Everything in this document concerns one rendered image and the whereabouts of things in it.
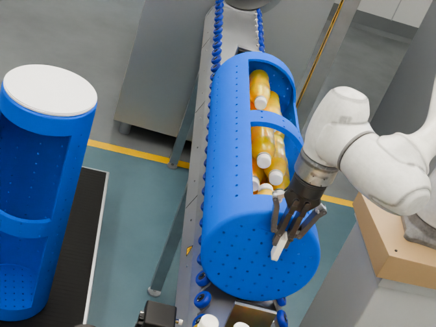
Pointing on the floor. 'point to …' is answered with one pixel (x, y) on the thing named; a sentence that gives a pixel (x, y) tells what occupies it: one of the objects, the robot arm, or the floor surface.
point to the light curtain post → (325, 59)
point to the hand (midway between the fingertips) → (279, 245)
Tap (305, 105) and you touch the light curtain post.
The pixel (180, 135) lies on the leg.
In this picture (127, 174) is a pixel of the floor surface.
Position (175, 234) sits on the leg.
